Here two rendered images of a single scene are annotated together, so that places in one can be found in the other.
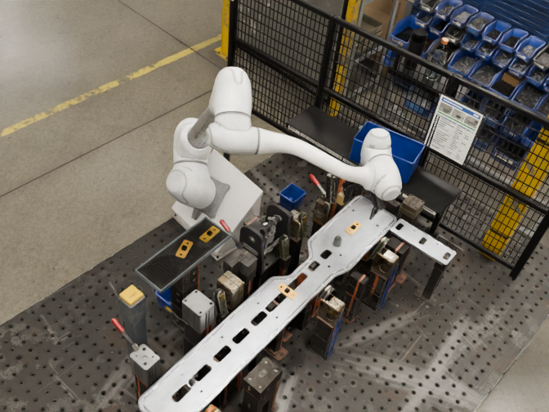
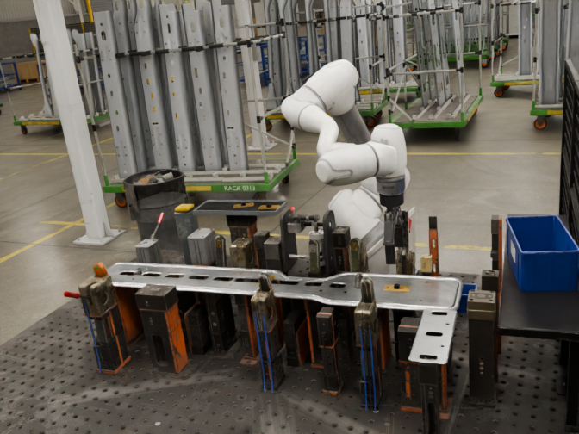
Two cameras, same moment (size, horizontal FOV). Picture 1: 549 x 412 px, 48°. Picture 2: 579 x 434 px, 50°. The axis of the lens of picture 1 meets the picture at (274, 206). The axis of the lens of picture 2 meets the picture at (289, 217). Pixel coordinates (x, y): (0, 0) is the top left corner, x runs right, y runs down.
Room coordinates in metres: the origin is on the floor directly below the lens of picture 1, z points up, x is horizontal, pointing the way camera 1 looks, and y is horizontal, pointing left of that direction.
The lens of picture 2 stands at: (1.13, -2.07, 1.93)
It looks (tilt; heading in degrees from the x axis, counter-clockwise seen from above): 19 degrees down; 78
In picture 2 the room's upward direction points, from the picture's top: 7 degrees counter-clockwise
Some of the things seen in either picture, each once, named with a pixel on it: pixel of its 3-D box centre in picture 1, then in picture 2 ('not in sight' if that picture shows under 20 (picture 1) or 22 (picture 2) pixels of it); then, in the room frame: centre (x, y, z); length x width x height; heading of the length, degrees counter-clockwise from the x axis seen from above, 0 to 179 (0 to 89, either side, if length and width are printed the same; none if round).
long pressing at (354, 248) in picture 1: (285, 296); (260, 282); (1.42, -0.09, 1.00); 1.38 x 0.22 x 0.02; 146
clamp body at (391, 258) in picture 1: (378, 279); (368, 355); (1.67, -0.49, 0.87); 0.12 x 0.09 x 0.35; 56
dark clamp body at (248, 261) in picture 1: (243, 284); (281, 284); (1.53, 0.09, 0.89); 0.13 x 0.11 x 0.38; 56
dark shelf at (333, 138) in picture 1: (370, 157); (538, 264); (2.30, -0.43, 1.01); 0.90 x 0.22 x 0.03; 56
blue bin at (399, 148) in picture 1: (386, 151); (539, 251); (2.26, -0.49, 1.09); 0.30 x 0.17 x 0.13; 66
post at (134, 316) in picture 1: (136, 330); (193, 257); (1.23, 0.46, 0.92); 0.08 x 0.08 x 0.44; 56
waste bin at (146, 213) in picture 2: not in sight; (160, 217); (1.11, 2.88, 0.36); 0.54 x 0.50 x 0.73; 52
